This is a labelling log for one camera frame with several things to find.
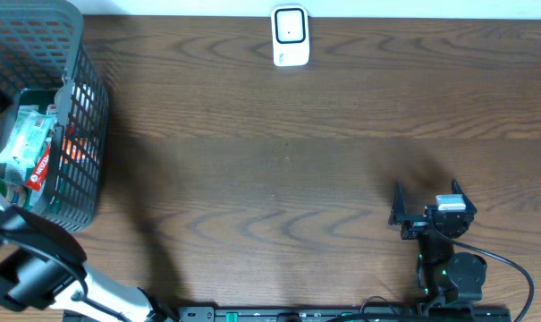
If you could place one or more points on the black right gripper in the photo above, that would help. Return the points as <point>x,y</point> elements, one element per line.
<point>416,224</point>

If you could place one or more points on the red coffee stick sachet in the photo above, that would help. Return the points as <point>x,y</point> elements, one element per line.
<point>39,173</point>

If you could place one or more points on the light teal snack packet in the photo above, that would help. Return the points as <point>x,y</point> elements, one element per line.
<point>28,136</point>

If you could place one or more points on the grey plastic mesh basket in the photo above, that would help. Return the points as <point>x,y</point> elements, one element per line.
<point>41,48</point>

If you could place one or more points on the green white tape bag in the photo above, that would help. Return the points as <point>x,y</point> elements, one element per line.
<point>40,100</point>

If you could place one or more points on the green lid jar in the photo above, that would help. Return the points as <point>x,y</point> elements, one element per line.
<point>14,194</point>

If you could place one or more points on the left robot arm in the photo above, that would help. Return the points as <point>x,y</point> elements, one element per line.
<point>43,267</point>

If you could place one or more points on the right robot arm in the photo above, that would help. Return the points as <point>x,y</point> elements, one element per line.
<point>449,278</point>

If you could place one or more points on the white barcode scanner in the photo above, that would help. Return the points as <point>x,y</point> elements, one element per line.
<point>290,35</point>

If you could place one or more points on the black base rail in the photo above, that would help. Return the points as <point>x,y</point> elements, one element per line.
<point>376,313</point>

